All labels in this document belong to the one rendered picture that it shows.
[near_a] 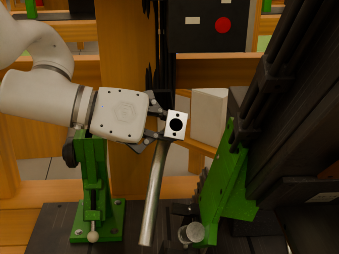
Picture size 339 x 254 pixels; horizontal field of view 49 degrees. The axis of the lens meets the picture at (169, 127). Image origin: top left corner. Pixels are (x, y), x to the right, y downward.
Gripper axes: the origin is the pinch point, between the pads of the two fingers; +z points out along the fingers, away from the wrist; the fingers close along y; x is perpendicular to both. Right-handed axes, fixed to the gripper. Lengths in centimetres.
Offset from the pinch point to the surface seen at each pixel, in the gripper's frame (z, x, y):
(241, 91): 18.0, 9.7, 15.8
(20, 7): -211, 591, 345
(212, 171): 10.4, 1.4, -6.8
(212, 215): 10.4, -2.2, -15.6
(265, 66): 3.5, -34.1, -1.0
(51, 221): -20.6, 37.3, -21.6
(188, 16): -0.5, -3.3, 23.4
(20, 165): -67, 228, 14
